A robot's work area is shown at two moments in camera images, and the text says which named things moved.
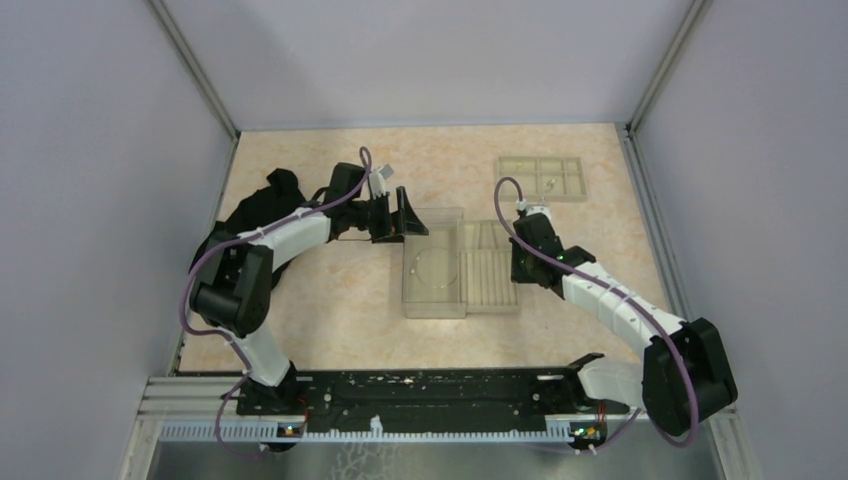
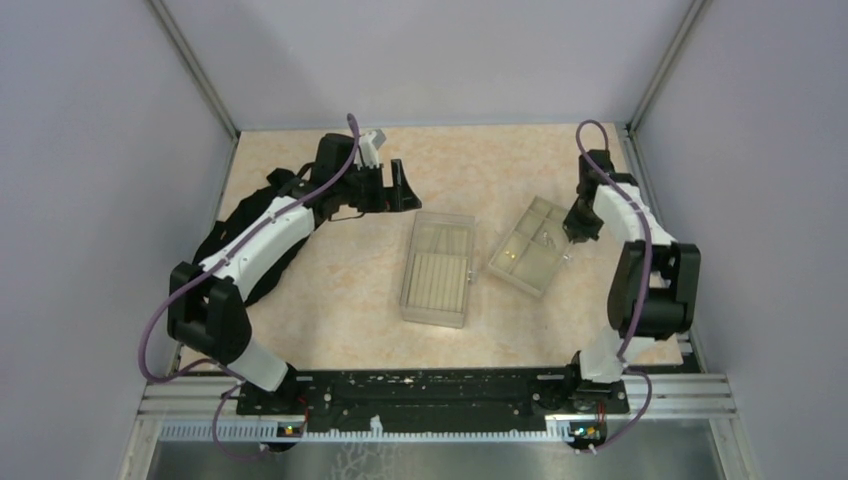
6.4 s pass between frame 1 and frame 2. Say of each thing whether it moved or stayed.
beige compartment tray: moved
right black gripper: moved
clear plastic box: stayed
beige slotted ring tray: moved
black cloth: stayed
